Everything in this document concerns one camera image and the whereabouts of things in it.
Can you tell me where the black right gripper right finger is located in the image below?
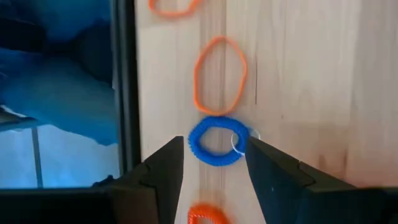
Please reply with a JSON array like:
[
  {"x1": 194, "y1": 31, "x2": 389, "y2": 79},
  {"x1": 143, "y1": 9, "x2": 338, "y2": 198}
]
[{"x1": 244, "y1": 136, "x2": 359, "y2": 224}]

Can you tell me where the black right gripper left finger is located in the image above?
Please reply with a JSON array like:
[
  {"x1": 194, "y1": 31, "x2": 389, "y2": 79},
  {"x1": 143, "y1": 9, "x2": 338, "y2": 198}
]
[{"x1": 92, "y1": 135, "x2": 185, "y2": 224}]

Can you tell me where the blue spiral wrist keychain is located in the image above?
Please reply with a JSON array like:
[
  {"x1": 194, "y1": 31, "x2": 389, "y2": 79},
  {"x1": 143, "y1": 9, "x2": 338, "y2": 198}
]
[{"x1": 187, "y1": 115, "x2": 261, "y2": 167}]

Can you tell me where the orange silicone wristband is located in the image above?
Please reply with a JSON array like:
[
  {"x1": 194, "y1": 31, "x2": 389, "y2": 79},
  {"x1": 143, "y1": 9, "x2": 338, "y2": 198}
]
[
  {"x1": 192, "y1": 35, "x2": 249, "y2": 117},
  {"x1": 147, "y1": 0, "x2": 203, "y2": 19}
]

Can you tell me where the orange-red spiral wrist keychain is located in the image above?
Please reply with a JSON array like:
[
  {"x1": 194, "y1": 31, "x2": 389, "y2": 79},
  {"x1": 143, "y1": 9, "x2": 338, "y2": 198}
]
[{"x1": 187, "y1": 203, "x2": 231, "y2": 224}]

